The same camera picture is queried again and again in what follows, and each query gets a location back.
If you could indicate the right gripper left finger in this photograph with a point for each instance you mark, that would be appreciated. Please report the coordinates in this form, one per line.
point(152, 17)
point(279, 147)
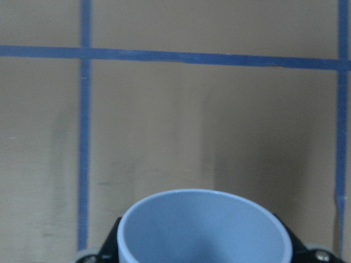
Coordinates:
point(107, 253)

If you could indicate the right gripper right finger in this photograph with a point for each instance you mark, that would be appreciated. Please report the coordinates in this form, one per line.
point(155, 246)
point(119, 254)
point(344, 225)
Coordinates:
point(309, 253)

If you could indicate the light blue plastic cup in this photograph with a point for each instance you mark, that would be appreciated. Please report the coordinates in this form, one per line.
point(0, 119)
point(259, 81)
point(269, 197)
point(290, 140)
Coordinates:
point(196, 225)

